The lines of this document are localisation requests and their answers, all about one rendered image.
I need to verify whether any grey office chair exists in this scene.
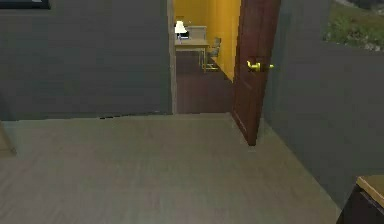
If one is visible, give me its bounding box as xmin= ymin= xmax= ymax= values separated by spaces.
xmin=203 ymin=36 xmax=223 ymax=72

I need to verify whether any dark framed wall picture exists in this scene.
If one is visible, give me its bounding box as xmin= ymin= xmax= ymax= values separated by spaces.
xmin=0 ymin=0 xmax=52 ymax=10

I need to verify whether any dark brown room door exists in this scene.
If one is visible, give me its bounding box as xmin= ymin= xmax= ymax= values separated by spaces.
xmin=231 ymin=0 xmax=282 ymax=147

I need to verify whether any tan wooden desk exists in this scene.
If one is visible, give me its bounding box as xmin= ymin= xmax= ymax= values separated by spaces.
xmin=174 ymin=25 xmax=211 ymax=71

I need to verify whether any window with green view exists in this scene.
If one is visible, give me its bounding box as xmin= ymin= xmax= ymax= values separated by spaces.
xmin=321 ymin=0 xmax=384 ymax=53

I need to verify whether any white table lamp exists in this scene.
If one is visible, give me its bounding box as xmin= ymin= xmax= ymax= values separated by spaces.
xmin=174 ymin=20 xmax=188 ymax=45

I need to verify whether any yellow door handle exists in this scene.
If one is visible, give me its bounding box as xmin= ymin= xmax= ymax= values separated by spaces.
xmin=246 ymin=60 xmax=275 ymax=73

